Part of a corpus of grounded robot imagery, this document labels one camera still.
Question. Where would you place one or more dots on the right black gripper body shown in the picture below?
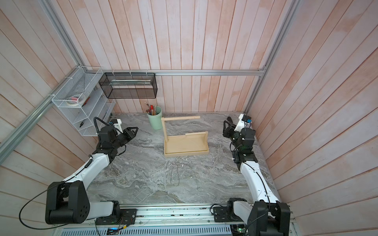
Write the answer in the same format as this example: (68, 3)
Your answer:
(235, 138)

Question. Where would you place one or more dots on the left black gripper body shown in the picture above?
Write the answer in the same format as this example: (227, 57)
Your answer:
(120, 140)

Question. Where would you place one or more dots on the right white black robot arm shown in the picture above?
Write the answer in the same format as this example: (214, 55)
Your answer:
(267, 216)

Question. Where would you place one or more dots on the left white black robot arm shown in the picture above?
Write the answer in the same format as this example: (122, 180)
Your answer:
(67, 201)

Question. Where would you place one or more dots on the wooden jewelry display stand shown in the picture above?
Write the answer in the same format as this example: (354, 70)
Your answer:
(185, 145)

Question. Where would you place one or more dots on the green pen cup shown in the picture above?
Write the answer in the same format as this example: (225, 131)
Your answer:
(155, 121)

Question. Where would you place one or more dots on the pens in cup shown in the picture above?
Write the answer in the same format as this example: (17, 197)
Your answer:
(152, 109)

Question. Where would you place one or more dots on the tape roll on shelf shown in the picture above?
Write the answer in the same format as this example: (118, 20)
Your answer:
(76, 100)

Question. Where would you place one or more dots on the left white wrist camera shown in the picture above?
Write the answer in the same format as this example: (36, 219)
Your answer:
(117, 124)

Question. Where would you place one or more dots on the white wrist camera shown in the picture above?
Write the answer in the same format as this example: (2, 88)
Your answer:
(117, 124)
(244, 120)

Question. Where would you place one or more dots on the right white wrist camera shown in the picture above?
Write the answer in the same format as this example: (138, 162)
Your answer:
(244, 120)

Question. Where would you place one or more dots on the white wire shelf rack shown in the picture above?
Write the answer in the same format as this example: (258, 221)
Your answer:
(84, 80)

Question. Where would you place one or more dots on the black mesh wall basket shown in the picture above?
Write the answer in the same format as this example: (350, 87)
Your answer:
(129, 85)

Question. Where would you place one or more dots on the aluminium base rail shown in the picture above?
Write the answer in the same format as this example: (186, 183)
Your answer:
(163, 220)

